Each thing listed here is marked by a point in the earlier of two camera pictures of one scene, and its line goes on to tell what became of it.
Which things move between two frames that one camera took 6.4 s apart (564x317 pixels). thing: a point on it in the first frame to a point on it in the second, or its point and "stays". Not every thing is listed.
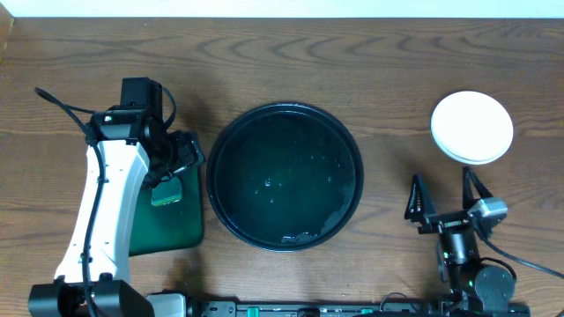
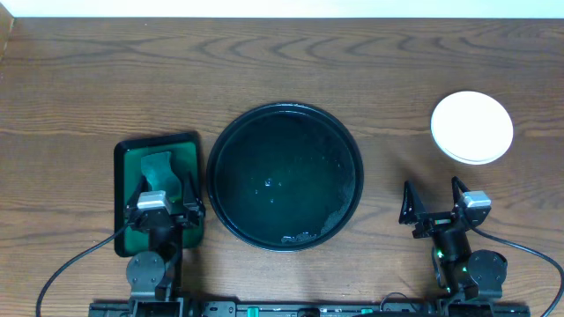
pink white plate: x=471 y=127 stays
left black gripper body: x=189 y=154 to x=163 y=218
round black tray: x=285 y=177 stays
